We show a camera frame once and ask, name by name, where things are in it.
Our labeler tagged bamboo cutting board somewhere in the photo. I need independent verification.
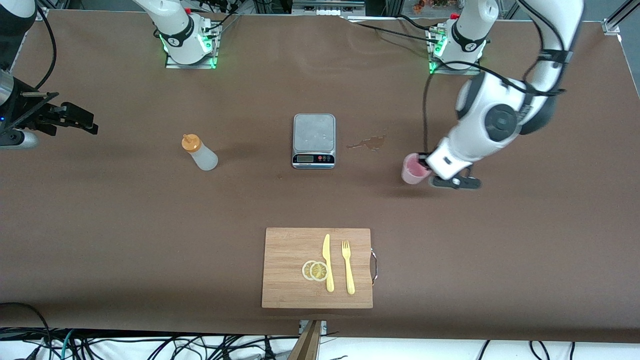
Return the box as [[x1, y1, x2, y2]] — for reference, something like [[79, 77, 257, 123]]
[[261, 227, 374, 309]]

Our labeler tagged small metal bracket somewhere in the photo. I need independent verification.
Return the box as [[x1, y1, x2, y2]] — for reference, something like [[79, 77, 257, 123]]
[[298, 320, 328, 336]]

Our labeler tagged yellow plastic fork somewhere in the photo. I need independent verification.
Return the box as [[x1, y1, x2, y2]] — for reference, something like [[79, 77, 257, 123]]
[[341, 240, 356, 295]]

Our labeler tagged brown table cover sheet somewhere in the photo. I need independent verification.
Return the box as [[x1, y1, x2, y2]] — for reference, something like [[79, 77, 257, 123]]
[[0, 9, 640, 344]]

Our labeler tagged yellow plastic knife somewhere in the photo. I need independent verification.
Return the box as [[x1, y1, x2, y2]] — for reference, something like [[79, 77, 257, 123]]
[[322, 233, 335, 293]]

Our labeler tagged power strip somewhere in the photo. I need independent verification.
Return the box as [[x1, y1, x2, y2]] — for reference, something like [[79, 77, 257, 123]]
[[291, 0, 367, 17]]

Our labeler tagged silver digital kitchen scale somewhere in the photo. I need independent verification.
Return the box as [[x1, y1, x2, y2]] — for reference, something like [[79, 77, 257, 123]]
[[291, 113, 336, 170]]

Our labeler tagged black floor cable loop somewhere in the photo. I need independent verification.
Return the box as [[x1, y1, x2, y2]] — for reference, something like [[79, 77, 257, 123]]
[[0, 302, 53, 360]]

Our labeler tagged translucent sauce bottle orange cap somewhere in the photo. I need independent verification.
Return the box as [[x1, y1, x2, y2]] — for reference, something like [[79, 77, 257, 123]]
[[181, 133, 219, 172]]

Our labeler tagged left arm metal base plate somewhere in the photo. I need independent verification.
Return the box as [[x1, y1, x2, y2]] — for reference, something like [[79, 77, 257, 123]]
[[429, 25, 482, 76]]

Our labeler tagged spilled liquid puddle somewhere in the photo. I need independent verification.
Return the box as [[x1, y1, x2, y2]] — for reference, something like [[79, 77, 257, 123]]
[[346, 134, 387, 151]]

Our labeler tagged teal floor cable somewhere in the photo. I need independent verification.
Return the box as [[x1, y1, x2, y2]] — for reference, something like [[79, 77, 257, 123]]
[[59, 329, 77, 360]]

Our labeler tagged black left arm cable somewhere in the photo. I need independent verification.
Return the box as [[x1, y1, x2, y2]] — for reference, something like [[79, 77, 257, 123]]
[[422, 0, 575, 157]]

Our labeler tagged black cable on table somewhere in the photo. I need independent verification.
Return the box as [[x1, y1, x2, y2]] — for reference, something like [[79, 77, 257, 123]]
[[345, 14, 441, 43]]

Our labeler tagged pink plastic cup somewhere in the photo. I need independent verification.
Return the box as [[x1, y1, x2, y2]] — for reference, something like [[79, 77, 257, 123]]
[[401, 153, 432, 185]]

